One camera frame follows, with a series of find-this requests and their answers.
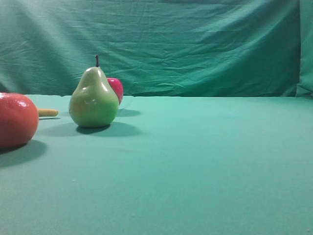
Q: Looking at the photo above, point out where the orange tangerine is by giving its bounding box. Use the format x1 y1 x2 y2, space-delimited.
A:
0 93 39 149

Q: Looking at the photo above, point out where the yellow banana tip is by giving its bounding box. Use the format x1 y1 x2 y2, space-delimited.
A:
37 109 59 117

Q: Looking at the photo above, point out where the green pear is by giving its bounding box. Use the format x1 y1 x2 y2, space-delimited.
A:
68 55 119 128

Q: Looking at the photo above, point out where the green backdrop cloth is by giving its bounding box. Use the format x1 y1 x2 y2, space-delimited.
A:
0 0 313 97

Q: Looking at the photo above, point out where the red apple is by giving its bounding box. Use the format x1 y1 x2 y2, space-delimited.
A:
107 77 124 104

